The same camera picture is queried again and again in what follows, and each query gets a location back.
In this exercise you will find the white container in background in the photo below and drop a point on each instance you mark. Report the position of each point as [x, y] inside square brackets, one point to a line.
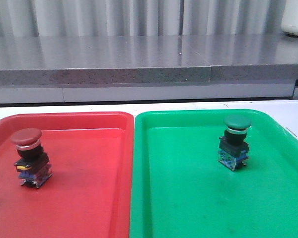
[289, 22]

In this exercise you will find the red plastic tray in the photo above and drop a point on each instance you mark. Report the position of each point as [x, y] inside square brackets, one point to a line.
[88, 194]

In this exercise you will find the green plastic tray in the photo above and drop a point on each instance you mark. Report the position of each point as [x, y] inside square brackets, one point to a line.
[180, 190]

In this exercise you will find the red mushroom push button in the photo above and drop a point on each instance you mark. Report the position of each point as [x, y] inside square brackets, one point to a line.
[33, 167]

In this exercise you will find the green mushroom push button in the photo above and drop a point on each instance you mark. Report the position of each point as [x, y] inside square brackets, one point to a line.
[233, 150]

